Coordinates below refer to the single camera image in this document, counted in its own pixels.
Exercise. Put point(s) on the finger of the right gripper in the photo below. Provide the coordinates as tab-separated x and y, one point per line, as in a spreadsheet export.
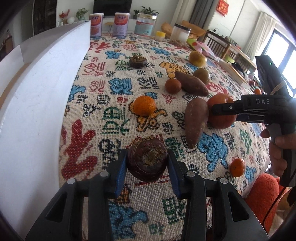
226	108

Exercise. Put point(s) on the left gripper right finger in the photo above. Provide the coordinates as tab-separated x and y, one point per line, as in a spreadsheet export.
214	210

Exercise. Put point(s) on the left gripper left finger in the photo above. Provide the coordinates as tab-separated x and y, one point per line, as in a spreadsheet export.
62	217

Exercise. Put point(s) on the dark purple mangosteen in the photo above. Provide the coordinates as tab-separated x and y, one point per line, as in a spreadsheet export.
147	159

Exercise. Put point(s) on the person's right hand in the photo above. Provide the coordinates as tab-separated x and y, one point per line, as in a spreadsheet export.
278	163

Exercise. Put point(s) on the near brown sweet potato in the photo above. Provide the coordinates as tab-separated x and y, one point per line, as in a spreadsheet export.
196	118

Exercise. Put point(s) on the brown sweet potato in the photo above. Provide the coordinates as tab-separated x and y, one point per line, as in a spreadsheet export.
191	84
196	118

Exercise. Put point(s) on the orange cover book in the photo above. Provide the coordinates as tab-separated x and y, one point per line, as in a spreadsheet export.
233	73

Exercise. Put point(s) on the orange fuzzy stool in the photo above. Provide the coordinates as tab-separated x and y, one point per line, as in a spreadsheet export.
262	195

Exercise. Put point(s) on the brown kiwi fruit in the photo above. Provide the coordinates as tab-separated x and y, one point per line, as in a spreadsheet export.
203	75

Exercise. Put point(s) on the far brown sweet potato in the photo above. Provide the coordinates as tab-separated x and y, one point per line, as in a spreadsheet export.
191	84

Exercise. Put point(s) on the small orange tangerine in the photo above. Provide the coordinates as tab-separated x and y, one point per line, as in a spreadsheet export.
237	167

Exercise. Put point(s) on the wooden chair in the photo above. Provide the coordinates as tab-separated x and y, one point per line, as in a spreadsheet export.
228	52

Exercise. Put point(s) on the yellow brown pear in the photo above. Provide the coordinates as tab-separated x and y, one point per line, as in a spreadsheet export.
197	59

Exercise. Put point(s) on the small dark orange fruit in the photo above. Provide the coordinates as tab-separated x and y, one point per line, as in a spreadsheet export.
173	86

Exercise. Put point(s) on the orange cushion chair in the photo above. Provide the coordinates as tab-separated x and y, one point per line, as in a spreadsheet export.
195	31

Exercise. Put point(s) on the large orange tangerine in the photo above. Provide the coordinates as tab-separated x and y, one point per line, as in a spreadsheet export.
144	106

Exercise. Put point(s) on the clear jar black lid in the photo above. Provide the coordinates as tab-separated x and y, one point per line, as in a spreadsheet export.
180	33

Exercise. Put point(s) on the small yellow lid jar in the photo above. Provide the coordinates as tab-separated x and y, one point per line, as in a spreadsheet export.
160	36

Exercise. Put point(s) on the far dark mangosteen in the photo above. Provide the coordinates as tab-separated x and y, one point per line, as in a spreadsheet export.
137	62

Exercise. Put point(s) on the patterned woven tablecloth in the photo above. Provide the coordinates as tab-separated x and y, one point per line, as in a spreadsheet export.
99	119

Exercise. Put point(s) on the glass jar gold lid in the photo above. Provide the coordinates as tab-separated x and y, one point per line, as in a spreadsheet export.
144	25

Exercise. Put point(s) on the green potted plant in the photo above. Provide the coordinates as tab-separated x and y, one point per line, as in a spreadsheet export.
149	11

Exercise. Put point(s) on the right red white can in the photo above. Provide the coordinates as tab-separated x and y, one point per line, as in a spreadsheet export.
120	24

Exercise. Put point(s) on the red white can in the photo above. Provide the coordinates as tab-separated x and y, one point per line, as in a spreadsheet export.
96	24
120	24

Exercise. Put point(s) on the white cardboard box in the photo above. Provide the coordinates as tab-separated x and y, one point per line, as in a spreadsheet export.
36	80

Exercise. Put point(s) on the black television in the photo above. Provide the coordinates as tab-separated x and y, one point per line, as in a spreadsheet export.
110	7

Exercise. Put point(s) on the left red white can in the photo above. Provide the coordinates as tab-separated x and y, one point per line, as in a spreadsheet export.
96	24

